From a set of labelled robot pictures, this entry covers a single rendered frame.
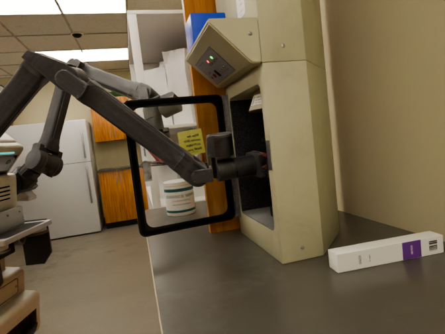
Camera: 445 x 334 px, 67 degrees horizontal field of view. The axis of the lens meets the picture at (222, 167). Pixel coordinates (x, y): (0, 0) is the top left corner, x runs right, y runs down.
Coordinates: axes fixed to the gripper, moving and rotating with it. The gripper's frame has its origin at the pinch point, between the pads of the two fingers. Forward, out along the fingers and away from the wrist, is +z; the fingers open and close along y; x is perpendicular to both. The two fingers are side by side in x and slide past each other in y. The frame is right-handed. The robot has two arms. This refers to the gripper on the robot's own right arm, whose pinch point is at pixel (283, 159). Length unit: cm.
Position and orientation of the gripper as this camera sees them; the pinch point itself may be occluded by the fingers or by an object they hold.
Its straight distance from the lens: 95.5
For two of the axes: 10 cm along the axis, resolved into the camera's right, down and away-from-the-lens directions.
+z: 9.6, -1.6, 2.4
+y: -2.5, -0.5, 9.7
